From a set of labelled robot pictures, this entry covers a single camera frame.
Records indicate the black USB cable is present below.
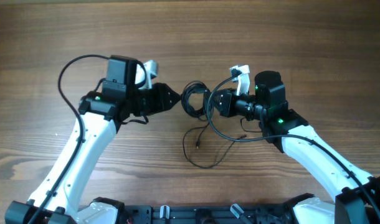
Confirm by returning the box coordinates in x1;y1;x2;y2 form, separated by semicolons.
180;80;248;170

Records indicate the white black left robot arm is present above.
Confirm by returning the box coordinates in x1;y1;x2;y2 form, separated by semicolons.
4;55;180;223

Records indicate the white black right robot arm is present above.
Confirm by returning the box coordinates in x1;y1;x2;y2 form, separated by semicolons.
204;69;380;223

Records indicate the black right camera cable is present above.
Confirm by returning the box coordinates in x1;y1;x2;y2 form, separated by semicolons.
204;70;380;224

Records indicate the black camera cable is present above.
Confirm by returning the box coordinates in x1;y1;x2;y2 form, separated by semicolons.
27;54;147;224
204;70;380;224

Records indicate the black left camera cable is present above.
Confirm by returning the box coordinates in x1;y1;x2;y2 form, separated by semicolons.
27;54;147;224

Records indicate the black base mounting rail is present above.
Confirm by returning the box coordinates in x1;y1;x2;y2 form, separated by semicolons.
123;204;294;224

